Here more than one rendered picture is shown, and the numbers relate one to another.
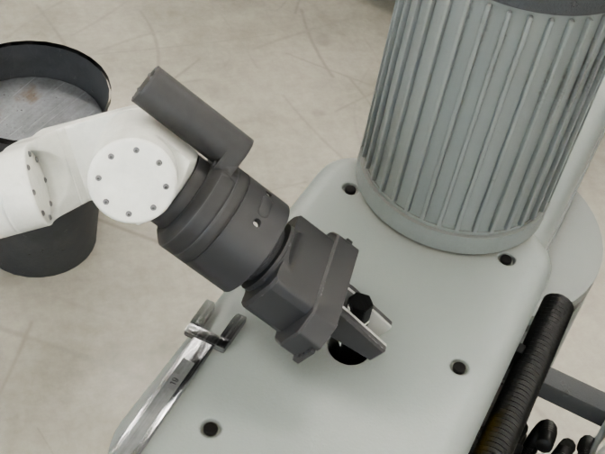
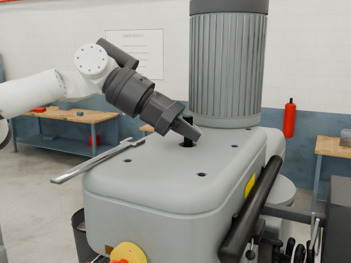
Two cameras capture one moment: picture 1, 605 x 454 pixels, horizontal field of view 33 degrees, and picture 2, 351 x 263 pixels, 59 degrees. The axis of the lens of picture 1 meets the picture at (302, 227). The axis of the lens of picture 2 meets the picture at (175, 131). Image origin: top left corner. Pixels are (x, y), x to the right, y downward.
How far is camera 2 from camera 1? 0.51 m
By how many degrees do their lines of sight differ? 30
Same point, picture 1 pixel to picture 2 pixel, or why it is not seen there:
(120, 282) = not seen: outside the picture
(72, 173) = (75, 86)
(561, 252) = (279, 188)
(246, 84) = not seen: hidden behind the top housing
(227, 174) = (129, 67)
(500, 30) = (221, 23)
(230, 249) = (131, 87)
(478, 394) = (244, 151)
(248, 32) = not seen: hidden behind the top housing
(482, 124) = (224, 65)
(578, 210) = (282, 178)
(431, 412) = (224, 153)
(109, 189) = (82, 61)
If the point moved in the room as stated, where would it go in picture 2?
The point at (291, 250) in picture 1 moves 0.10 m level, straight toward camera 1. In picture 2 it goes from (156, 94) to (147, 102)
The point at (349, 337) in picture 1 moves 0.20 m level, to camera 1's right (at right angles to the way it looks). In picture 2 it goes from (185, 130) to (286, 133)
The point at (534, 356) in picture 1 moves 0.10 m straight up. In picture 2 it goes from (269, 167) to (272, 127)
